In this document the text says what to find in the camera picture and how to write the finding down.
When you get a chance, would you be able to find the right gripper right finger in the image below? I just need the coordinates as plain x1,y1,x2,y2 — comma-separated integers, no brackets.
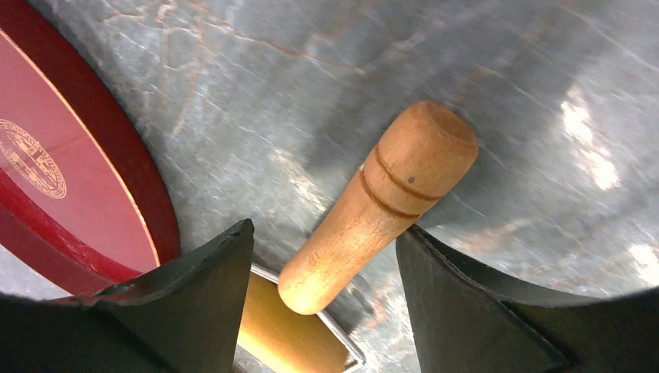
396,226,658,372

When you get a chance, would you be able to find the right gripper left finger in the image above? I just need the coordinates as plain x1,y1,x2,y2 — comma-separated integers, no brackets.
1,219,254,372

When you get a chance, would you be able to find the wooden dough roller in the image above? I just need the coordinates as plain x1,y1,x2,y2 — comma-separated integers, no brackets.
234,100,479,373

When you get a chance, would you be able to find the red round plate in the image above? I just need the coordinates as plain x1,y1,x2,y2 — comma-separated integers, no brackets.
1,1,180,294

